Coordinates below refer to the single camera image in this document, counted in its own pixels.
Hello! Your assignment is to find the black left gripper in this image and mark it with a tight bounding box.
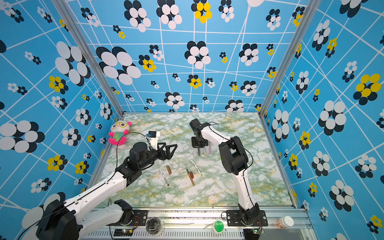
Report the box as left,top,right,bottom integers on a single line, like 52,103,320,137
139,141,177,171

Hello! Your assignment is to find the white pen light green end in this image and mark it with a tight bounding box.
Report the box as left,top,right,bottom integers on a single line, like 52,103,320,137
191,160,203,176

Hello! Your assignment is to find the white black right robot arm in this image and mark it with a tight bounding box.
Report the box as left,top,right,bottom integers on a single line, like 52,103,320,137
190,119,260,226

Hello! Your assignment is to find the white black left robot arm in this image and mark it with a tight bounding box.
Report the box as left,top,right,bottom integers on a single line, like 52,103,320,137
35,142,178,240

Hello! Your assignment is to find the brown pen cap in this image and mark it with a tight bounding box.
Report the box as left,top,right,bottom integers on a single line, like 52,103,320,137
166,166,172,175

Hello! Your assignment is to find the white pen left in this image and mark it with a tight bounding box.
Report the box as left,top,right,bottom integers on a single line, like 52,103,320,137
159,168,170,187

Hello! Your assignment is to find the pink white plush toy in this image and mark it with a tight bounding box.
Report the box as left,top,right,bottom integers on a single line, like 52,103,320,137
108,121,132,146

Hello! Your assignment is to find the clear glass jar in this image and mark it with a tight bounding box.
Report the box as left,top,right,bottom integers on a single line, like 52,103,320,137
145,217,165,236

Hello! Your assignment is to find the green push button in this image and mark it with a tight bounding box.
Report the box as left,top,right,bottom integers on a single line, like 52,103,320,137
212,220,225,234

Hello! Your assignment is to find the white pill bottle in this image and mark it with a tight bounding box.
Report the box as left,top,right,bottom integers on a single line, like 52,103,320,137
277,216,295,229

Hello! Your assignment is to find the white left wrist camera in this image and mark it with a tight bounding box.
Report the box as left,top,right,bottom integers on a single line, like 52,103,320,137
147,131,160,151

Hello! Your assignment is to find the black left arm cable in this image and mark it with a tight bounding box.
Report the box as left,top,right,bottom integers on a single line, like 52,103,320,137
16,131,151,240

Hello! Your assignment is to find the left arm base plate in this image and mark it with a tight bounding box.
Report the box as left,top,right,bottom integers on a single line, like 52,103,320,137
110,209,149,227

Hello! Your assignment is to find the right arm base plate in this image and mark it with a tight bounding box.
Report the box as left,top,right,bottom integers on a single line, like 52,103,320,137
226,210,269,227

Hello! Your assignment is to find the aluminium front rail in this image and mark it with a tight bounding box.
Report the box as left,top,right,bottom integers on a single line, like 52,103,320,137
79,207,317,240

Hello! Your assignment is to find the aluminium frame post right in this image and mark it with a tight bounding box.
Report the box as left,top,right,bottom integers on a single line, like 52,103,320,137
260,0,321,118

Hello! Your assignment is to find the aluminium frame post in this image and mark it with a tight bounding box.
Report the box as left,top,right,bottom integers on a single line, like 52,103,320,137
260,0,321,118
53,1,124,119

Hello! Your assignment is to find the aluminium frame post left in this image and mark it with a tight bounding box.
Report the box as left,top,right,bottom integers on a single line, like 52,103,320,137
53,1,124,119

